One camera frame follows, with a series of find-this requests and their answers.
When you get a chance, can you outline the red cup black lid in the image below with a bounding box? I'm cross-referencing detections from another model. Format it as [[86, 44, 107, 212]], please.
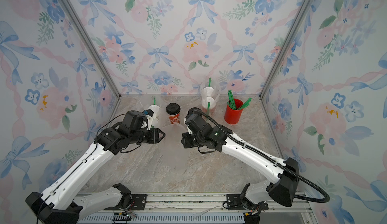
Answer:
[[166, 103, 181, 124], [187, 107, 201, 114]]

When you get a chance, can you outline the clear plastic carrier bag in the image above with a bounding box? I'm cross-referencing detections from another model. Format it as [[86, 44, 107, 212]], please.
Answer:
[[136, 94, 167, 128]]

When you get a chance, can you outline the white lid cup back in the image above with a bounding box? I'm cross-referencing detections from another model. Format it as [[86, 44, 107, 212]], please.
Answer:
[[201, 97, 217, 116]]

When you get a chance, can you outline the red cup white lid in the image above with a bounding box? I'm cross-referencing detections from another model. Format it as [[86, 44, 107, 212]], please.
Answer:
[[201, 87, 216, 99]]

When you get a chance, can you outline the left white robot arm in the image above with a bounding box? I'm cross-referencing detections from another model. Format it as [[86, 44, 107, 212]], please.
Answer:
[[26, 105, 165, 224]]

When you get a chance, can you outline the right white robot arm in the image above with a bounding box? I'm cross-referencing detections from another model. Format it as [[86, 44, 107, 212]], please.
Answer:
[[181, 108, 299, 209]]

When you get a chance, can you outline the red straw holder cup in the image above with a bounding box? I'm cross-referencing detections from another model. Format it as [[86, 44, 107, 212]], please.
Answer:
[[224, 99, 243, 124]]

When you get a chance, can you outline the green wrapped straws bundle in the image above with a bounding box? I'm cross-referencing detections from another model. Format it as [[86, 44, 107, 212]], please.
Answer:
[[227, 90, 252, 111]]

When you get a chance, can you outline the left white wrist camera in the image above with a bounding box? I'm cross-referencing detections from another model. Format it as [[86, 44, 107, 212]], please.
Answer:
[[143, 108, 159, 130]]

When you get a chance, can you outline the black corrugated cable conduit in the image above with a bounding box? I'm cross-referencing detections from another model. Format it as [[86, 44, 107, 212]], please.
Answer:
[[193, 109, 331, 203]]

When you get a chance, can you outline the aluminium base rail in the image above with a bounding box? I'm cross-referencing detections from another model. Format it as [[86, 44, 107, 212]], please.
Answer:
[[79, 192, 317, 224]]

